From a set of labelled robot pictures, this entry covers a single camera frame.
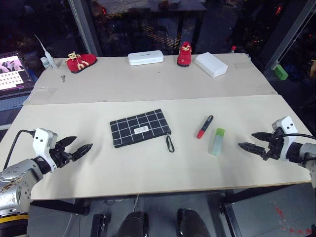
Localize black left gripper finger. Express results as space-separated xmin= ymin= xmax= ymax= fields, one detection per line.
xmin=56 ymin=136 xmax=78 ymax=151
xmin=72 ymin=143 xmax=93 ymax=162

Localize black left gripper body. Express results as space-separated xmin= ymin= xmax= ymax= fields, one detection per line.
xmin=48 ymin=141 xmax=74 ymax=169

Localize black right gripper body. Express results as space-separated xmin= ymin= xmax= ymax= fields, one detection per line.
xmin=261 ymin=133 xmax=285 ymax=161

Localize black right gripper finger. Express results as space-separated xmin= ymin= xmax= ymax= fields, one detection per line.
xmin=251 ymin=132 xmax=273 ymax=142
xmin=237 ymin=142 xmax=267 ymax=158

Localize black grid pencil pouch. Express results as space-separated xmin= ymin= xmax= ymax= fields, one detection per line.
xmin=109 ymin=109 xmax=175 ymax=153

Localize white glasses case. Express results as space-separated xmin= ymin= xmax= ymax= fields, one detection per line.
xmin=127 ymin=50 xmax=164 ymax=66

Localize green translucent glue stick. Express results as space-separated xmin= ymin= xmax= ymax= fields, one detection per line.
xmin=210 ymin=127 xmax=226 ymax=157

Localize red and black marker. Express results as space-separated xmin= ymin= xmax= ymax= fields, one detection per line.
xmin=197 ymin=115 xmax=214 ymax=139

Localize green block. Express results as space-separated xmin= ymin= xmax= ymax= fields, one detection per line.
xmin=273 ymin=64 xmax=289 ymax=80

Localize red shoe with laces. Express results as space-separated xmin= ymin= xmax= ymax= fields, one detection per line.
xmin=65 ymin=52 xmax=97 ymax=74
xmin=177 ymin=42 xmax=193 ymax=67

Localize clear squeeze bottle with nozzle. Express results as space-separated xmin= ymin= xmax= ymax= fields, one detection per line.
xmin=34 ymin=35 xmax=58 ymax=70

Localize laptop computer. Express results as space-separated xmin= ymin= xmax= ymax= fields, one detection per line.
xmin=0 ymin=51 xmax=35 ymax=98

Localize white rectangular box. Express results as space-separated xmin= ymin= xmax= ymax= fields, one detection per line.
xmin=194 ymin=52 xmax=229 ymax=79

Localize dark rounded left foot shape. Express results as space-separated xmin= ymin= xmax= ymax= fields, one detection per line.
xmin=116 ymin=211 xmax=150 ymax=237

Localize dark rounded foot shape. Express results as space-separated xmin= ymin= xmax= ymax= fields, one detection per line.
xmin=116 ymin=211 xmax=150 ymax=237
xmin=176 ymin=208 xmax=210 ymax=237

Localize dark rounded right foot shape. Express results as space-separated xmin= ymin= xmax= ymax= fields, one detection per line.
xmin=176 ymin=208 xmax=210 ymax=237

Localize black background table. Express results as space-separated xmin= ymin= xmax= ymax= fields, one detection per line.
xmin=94 ymin=0 xmax=208 ymax=54

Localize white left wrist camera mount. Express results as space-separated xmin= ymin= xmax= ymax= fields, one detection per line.
xmin=32 ymin=128 xmax=58 ymax=170

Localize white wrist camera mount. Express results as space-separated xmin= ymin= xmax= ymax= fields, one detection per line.
xmin=272 ymin=116 xmax=299 ymax=162
xmin=32 ymin=128 xmax=58 ymax=170

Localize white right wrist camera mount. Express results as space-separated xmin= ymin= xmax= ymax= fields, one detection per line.
xmin=272 ymin=116 xmax=299 ymax=162

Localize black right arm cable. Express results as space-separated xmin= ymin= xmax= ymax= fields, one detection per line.
xmin=278 ymin=128 xmax=316 ymax=139

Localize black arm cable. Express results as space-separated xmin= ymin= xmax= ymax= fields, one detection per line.
xmin=278 ymin=128 xmax=316 ymax=139
xmin=4 ymin=129 xmax=36 ymax=169

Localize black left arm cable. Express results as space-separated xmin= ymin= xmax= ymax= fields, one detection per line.
xmin=4 ymin=129 xmax=36 ymax=169

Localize black table frame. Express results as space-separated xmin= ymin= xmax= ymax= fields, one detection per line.
xmin=29 ymin=184 xmax=312 ymax=237

